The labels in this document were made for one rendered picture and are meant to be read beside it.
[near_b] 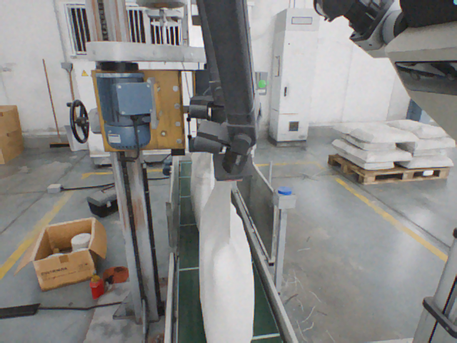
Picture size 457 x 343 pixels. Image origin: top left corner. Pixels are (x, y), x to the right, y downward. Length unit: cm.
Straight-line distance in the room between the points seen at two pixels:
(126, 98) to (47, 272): 151
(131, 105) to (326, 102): 521
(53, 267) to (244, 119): 181
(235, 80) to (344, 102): 564
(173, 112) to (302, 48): 396
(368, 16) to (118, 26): 83
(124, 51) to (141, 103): 16
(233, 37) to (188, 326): 109
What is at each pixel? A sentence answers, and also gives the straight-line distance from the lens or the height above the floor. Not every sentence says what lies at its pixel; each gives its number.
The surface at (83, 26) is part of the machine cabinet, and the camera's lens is 402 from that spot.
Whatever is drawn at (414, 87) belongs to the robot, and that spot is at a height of 130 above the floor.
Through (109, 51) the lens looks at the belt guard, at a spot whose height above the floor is 139.
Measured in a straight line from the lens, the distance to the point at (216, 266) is 86.
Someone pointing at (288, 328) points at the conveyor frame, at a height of 42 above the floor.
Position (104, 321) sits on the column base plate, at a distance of 188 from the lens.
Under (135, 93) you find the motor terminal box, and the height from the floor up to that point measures 127.
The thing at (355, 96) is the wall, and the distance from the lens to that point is 617.
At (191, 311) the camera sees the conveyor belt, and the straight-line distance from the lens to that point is 132.
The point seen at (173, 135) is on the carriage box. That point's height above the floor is 109.
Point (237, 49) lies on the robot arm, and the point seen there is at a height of 137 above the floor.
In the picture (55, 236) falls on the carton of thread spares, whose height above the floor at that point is 14.
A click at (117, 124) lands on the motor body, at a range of 98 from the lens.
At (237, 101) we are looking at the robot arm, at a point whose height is 130.
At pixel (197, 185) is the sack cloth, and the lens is 154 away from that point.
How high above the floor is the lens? 135
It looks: 21 degrees down
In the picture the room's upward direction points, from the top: straight up
